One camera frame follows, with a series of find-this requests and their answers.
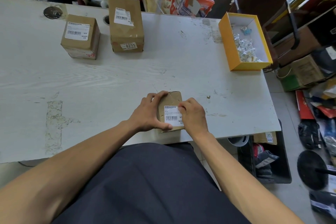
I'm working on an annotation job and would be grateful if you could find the person's left hand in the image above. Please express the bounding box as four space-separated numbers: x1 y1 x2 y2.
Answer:
128 90 173 133

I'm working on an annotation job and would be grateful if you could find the person's right hand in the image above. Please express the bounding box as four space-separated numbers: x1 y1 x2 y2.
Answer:
177 97 209 141

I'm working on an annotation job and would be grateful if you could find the labelled brown cardboard box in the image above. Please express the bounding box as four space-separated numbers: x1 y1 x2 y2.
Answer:
253 131 278 145

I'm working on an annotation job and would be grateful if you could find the tall cardboard box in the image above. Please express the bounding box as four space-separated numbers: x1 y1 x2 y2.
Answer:
108 0 145 53

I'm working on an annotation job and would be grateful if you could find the pile of torn label scraps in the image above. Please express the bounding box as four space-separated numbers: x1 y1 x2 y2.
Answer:
232 26 264 63

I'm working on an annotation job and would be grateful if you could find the small cube brown parcel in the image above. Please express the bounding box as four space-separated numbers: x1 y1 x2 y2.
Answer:
60 14 101 60

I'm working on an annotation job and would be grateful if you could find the person's left forearm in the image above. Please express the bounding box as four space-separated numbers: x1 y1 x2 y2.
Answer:
0 120 140 224

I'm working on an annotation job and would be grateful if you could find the person's right forearm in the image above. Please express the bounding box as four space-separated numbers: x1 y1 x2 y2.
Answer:
190 132 305 224

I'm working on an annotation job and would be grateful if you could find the yellow tray with label scraps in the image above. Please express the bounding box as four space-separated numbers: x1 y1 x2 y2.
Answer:
218 12 273 71

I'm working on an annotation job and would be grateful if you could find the white bucket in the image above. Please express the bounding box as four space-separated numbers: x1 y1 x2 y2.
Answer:
227 135 249 148

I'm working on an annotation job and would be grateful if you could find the dark navy shirt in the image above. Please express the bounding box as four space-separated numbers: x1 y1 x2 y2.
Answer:
52 142 251 224

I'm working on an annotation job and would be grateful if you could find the black plastic crate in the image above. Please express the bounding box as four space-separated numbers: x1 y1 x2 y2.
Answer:
237 119 292 184

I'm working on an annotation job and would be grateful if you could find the red folder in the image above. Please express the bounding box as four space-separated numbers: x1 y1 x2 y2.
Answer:
296 90 315 120

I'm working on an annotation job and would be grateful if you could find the black round stool base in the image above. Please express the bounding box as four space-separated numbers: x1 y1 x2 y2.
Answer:
297 150 329 191

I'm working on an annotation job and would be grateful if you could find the black round grommet cover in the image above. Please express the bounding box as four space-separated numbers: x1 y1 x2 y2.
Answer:
43 6 63 20

